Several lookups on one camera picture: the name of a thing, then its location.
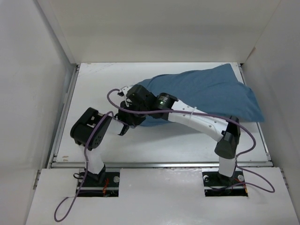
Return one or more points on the blue pillowcase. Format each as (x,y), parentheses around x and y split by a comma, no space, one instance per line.
(214,91)

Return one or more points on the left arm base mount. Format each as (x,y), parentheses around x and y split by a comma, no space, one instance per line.
(105,185)

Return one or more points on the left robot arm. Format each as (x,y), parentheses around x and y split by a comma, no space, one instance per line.
(91,127)

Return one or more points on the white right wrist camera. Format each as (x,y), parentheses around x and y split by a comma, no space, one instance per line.
(124,90)

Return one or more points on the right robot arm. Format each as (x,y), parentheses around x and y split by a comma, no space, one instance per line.
(226,133)

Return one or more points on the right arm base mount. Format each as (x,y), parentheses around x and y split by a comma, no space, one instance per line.
(217,185)

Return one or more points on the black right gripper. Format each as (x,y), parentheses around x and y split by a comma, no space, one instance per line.
(131,121)

